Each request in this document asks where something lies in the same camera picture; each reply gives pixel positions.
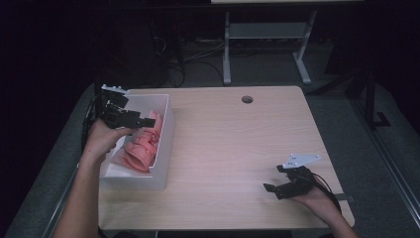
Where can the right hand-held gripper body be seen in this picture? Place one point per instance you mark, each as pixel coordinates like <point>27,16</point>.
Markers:
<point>298,185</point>

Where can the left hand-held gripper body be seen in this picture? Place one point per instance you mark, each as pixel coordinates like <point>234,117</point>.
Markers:
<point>117,115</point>

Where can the white box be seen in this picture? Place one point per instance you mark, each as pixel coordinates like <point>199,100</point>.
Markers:
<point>163,148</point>

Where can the pink glove with grey palm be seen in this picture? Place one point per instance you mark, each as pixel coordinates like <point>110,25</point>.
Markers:
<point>138,157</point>

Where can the person's right hand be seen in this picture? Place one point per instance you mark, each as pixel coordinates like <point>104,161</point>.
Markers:
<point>318,200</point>

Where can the person's left hand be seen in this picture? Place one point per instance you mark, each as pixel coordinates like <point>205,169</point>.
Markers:
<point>102,139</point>

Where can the black tape strip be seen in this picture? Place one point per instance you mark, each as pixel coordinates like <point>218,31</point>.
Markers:
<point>346,198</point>

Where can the grey metal stand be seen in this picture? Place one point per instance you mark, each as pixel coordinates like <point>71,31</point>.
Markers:
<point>264,30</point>

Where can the metal floor rail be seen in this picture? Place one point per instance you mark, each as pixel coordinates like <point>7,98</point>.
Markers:
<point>389,165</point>
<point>59,211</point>

